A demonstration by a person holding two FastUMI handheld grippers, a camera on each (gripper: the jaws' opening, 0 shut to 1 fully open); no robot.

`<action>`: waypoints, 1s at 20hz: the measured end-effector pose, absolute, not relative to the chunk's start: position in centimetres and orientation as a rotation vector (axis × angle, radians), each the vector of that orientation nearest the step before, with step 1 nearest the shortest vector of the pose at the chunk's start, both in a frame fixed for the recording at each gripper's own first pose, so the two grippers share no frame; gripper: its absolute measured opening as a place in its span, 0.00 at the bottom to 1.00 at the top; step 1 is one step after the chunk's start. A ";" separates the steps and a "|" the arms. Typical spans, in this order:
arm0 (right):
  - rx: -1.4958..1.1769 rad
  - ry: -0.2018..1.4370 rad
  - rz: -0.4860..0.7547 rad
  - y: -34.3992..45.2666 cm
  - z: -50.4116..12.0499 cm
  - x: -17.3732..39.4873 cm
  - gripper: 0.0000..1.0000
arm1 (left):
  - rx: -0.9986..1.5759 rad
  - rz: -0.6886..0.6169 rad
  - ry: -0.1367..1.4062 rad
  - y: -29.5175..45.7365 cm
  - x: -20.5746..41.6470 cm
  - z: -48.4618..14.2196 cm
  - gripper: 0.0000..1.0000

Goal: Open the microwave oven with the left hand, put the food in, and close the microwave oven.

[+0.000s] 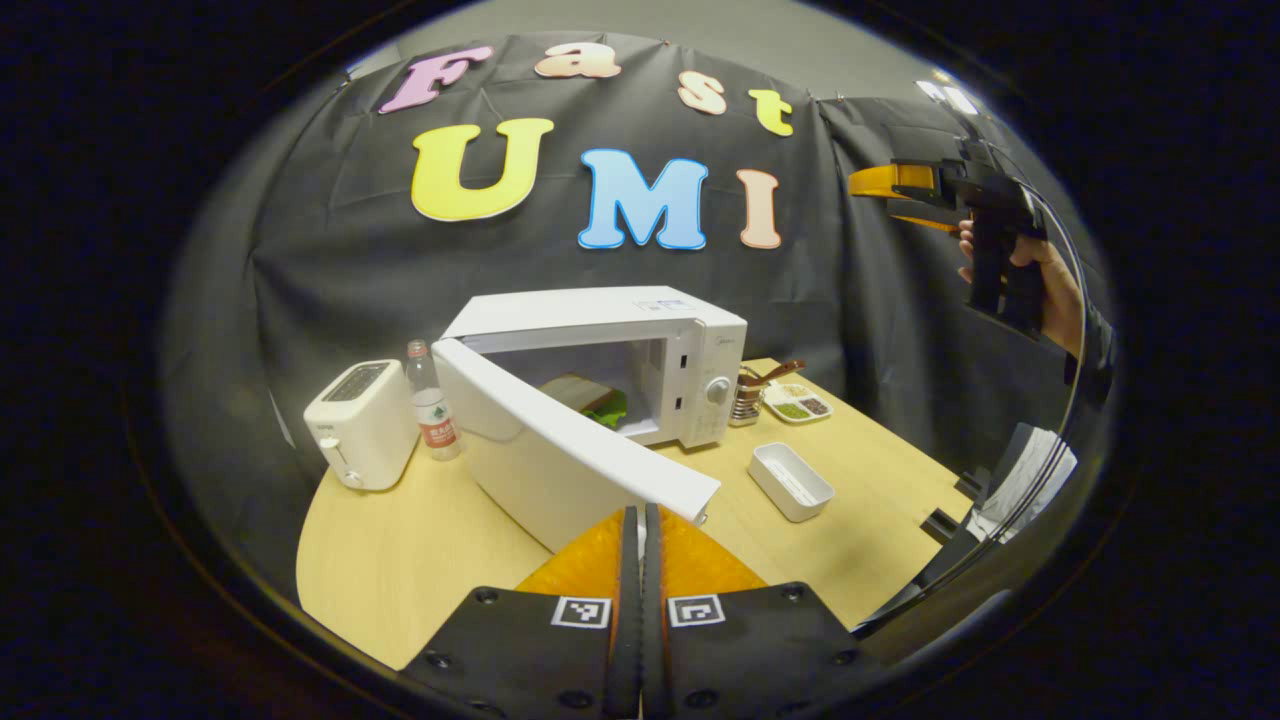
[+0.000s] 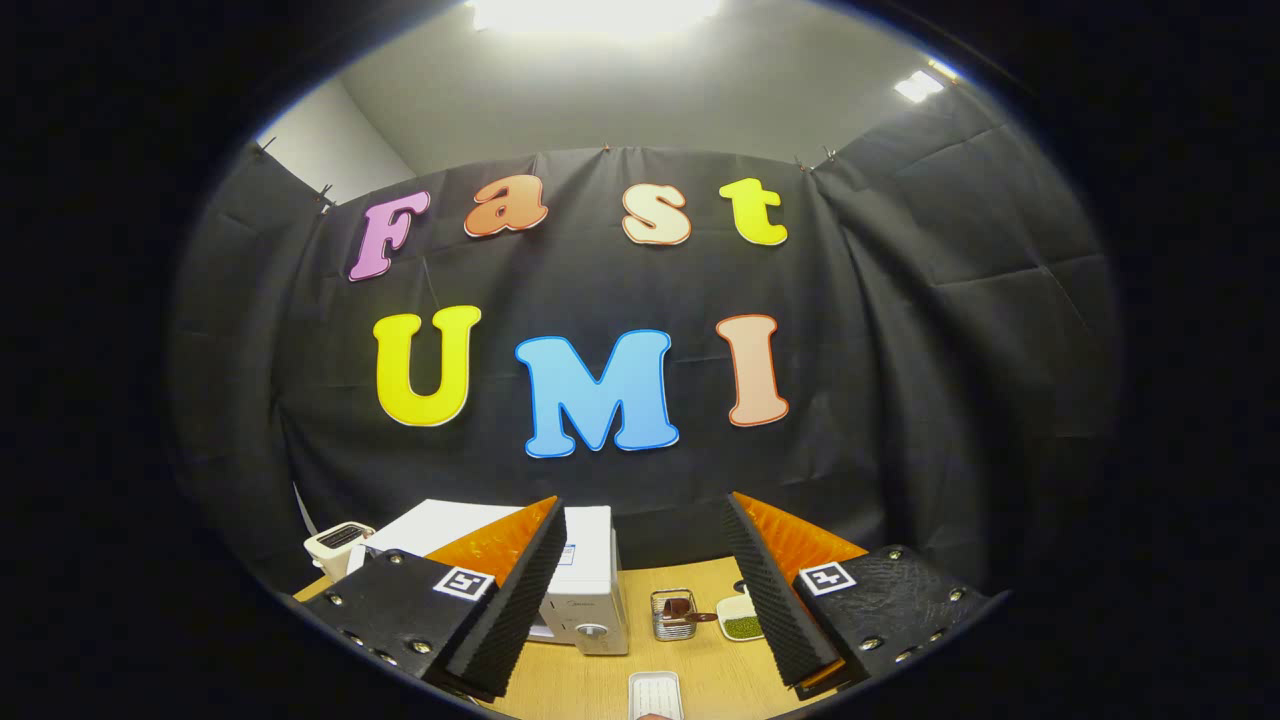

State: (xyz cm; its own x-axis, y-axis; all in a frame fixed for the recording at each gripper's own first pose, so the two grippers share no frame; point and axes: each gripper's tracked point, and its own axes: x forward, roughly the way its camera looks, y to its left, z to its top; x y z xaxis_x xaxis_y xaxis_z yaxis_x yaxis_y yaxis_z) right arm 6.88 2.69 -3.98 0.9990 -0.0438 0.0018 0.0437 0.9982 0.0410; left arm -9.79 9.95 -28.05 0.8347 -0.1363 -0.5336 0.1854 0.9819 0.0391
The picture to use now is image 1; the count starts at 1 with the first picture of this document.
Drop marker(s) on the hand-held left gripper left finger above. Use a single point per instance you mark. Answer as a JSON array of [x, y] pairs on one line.
[[625, 650]]

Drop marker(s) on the white toaster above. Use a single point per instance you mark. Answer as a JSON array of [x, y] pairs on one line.
[[365, 430]]

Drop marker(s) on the white cloth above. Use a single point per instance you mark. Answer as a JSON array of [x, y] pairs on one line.
[[1030, 480]]

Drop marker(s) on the bread and lettuce sandwich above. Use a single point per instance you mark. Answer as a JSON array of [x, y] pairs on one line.
[[590, 400]]

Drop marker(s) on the white microwave oven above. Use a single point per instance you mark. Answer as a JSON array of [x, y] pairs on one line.
[[560, 460]]

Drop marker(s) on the small ceiling light panel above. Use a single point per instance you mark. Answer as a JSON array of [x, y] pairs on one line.
[[948, 97]]

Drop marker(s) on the white rectangular tray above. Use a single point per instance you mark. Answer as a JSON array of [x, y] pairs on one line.
[[790, 485]]

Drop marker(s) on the white divided dish with beans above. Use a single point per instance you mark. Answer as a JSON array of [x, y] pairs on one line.
[[797, 405]]

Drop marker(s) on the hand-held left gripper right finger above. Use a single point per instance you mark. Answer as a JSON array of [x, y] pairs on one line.
[[653, 650]]

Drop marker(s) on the clear plastic water bottle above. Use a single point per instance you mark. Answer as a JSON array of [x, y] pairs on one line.
[[433, 410]]

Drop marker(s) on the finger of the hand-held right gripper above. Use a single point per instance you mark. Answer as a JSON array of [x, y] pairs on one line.
[[895, 180], [925, 213]]

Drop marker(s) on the black backdrop cloth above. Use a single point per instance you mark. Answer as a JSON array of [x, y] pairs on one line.
[[330, 260]]

